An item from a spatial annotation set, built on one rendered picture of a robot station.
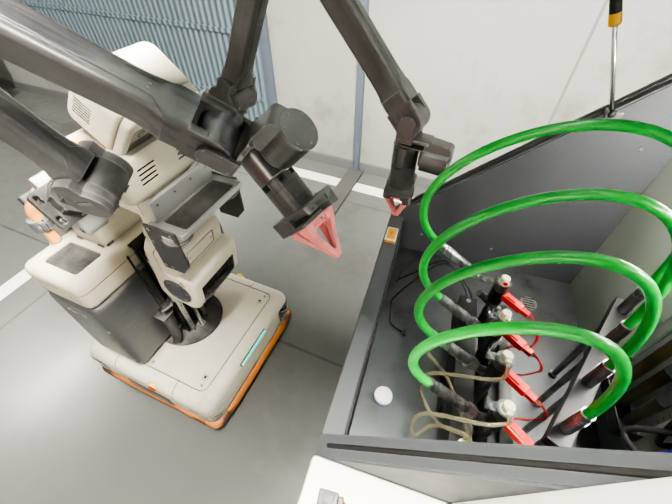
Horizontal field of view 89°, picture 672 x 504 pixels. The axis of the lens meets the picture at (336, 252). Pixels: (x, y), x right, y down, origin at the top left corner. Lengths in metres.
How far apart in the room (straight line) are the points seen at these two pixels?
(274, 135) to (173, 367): 1.28
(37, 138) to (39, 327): 1.83
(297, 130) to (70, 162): 0.41
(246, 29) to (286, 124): 0.48
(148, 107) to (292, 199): 0.20
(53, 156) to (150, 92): 0.26
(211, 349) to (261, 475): 0.54
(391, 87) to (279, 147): 0.35
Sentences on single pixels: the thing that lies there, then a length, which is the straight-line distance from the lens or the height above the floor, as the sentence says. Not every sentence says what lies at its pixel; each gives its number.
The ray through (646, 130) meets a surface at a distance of 0.56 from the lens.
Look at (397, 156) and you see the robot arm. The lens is 0.79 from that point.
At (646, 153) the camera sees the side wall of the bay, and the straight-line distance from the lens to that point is 0.97.
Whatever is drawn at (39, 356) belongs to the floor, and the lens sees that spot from 2.34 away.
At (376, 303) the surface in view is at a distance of 0.82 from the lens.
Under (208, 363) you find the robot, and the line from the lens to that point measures 1.57.
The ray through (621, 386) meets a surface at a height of 1.25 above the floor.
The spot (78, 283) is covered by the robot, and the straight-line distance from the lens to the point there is 1.28.
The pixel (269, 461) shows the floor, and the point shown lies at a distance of 1.67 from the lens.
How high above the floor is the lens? 1.62
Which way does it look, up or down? 47 degrees down
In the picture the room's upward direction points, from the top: straight up
